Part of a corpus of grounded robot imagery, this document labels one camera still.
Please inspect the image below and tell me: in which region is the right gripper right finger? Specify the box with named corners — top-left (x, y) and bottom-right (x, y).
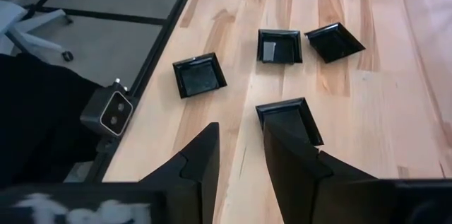
top-left (263, 121), bottom-right (452, 224)

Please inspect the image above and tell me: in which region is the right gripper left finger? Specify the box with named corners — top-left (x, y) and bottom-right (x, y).
top-left (0, 123), bottom-right (220, 224)

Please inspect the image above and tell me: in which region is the black square mini plate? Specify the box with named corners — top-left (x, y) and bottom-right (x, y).
top-left (255, 97), bottom-right (325, 146)
top-left (172, 52), bottom-right (228, 100)
top-left (256, 28), bottom-right (304, 65)
top-left (304, 21), bottom-right (367, 64)

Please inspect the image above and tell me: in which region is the person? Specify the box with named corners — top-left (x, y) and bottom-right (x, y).
top-left (0, 52), bottom-right (107, 187)

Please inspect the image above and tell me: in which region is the office chair base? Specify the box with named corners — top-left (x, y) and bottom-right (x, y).
top-left (0, 0), bottom-right (74, 63)

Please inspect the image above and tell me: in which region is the black table-level camera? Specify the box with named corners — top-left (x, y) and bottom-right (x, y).
top-left (80, 78), bottom-right (137, 137)

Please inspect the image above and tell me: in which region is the black aluminium table frame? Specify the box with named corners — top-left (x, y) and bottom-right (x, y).
top-left (63, 0), bottom-right (202, 184)

